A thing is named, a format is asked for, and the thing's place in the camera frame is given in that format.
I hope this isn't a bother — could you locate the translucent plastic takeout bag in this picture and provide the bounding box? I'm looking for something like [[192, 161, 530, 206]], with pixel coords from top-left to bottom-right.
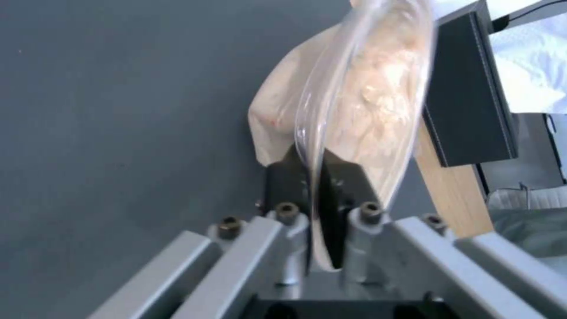
[[247, 0, 440, 270]]

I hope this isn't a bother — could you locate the light wooden table leg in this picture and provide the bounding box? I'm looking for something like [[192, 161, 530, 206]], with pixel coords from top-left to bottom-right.
[[416, 123, 495, 238]]

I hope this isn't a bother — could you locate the white mesh basket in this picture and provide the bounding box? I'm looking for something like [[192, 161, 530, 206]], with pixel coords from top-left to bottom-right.
[[486, 186, 567, 213]]

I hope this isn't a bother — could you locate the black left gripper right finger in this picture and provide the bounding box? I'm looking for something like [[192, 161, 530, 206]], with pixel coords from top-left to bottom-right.
[[319, 148, 567, 319]]

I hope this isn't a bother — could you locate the white crumpled cloth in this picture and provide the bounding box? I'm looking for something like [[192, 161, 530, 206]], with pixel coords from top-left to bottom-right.
[[486, 13, 567, 114]]

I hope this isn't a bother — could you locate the grey green cushion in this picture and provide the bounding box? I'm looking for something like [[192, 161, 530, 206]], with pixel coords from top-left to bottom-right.
[[491, 206, 567, 280]]

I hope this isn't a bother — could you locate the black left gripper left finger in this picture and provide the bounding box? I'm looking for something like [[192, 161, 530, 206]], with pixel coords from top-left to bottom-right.
[[86, 143, 316, 319]]

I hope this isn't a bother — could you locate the black leather box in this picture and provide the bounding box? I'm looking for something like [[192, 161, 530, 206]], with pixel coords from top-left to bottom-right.
[[421, 10, 520, 168]]

